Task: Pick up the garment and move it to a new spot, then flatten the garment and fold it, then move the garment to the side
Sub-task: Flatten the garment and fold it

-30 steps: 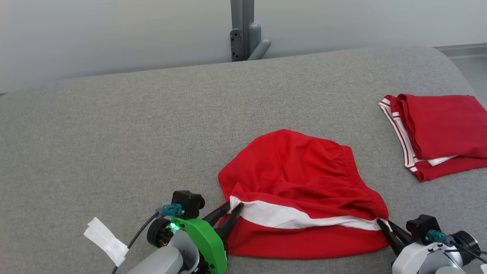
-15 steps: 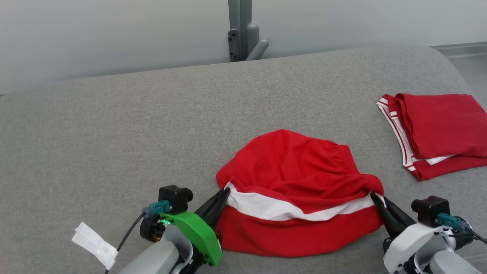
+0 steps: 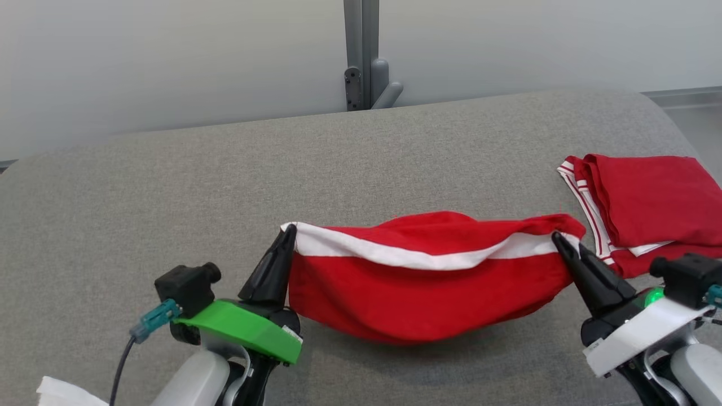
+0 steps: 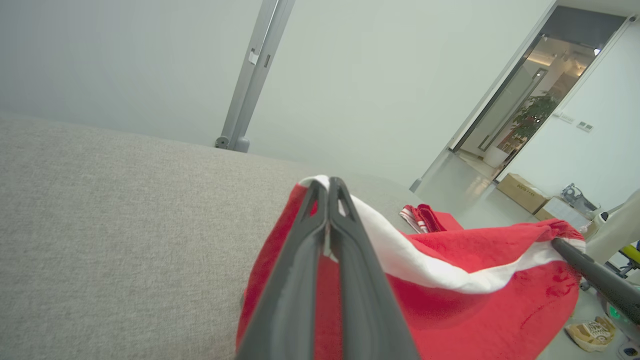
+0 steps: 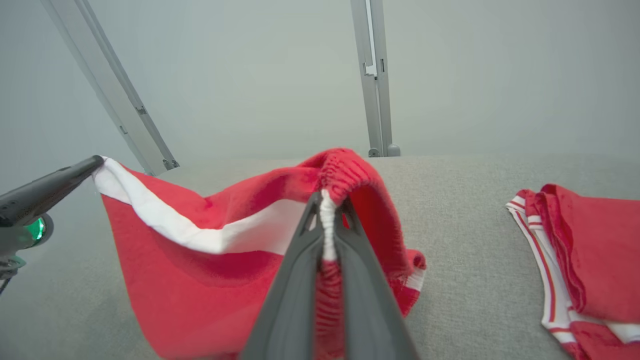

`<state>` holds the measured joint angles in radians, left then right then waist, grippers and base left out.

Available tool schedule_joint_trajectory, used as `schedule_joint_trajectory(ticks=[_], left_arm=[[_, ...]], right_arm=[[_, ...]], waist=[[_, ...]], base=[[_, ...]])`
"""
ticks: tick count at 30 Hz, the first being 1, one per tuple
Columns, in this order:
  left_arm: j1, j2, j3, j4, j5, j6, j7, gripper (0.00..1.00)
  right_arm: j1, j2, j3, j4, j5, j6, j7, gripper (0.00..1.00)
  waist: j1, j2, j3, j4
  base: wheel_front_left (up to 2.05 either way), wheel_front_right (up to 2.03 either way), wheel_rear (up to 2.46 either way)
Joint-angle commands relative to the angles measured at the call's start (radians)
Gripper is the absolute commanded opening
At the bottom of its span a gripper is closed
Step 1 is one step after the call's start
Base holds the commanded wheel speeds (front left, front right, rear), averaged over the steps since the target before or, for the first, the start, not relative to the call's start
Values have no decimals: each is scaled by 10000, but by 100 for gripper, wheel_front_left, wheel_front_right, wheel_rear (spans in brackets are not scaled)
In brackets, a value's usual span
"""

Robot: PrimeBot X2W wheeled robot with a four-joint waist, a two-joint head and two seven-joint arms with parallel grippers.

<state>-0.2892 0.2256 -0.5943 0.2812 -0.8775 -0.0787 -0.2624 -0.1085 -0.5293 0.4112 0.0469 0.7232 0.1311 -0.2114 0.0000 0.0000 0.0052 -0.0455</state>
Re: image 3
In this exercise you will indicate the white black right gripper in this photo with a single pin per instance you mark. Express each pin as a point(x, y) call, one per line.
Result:
point(637, 332)

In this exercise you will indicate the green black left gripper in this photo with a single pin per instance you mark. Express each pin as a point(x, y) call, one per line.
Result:
point(242, 327)

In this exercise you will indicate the red shirt with white stripes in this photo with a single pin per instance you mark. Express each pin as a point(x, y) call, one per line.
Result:
point(660, 197)

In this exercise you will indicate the red shorts with elastic waistband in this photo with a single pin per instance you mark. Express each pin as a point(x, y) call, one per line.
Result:
point(417, 293)

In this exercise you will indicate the white crumpled cloth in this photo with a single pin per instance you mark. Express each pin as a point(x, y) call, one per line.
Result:
point(67, 395)

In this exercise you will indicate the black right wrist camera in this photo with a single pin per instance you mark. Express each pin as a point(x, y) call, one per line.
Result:
point(685, 276)

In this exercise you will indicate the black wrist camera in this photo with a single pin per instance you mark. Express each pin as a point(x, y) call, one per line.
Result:
point(186, 287)
point(685, 276)

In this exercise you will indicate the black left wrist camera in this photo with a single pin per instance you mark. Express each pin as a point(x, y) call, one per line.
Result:
point(186, 287)

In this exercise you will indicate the teal right camera connector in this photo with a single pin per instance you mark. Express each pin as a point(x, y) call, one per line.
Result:
point(715, 296)

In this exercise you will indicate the teal camera connector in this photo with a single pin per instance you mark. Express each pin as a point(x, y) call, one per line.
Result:
point(155, 320)
point(715, 296)

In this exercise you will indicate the teal left camera connector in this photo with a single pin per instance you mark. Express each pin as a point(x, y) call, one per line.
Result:
point(155, 320)

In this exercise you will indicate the grey partition base rail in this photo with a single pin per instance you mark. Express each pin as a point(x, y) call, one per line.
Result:
point(688, 97)

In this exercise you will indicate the grey metal partition post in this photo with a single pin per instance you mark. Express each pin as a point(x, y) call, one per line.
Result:
point(366, 56)

